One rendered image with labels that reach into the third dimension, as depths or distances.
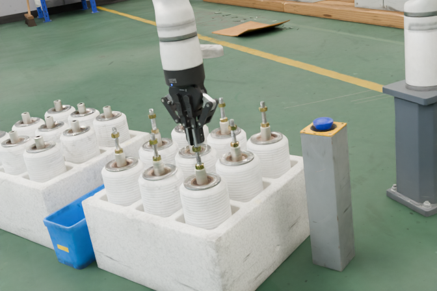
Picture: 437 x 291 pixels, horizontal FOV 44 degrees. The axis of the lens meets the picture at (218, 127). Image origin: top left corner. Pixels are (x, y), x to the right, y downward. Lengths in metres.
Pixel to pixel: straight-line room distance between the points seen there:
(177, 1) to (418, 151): 0.69
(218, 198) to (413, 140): 0.53
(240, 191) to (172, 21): 0.40
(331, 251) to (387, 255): 0.14
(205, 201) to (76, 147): 0.56
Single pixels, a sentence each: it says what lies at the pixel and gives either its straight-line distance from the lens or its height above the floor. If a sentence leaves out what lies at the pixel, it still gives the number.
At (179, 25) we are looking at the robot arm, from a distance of 0.97.
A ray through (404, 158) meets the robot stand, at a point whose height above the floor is 0.12.
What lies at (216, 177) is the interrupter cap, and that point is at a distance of 1.10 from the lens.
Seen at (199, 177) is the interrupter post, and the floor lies 0.27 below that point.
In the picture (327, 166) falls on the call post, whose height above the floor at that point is 0.25.
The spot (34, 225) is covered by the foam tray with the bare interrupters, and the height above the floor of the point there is 0.06.
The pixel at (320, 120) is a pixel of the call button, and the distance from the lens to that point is 1.11.
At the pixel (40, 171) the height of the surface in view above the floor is 0.20.
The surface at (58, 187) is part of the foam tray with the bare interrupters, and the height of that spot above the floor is 0.16.
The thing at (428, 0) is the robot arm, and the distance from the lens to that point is 1.29.
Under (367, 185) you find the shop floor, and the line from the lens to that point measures 1.57.
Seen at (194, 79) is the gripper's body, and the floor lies 0.47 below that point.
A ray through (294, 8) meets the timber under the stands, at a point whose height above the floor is 0.05.
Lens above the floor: 0.72
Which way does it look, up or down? 20 degrees down
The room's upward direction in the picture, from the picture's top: 9 degrees counter-clockwise
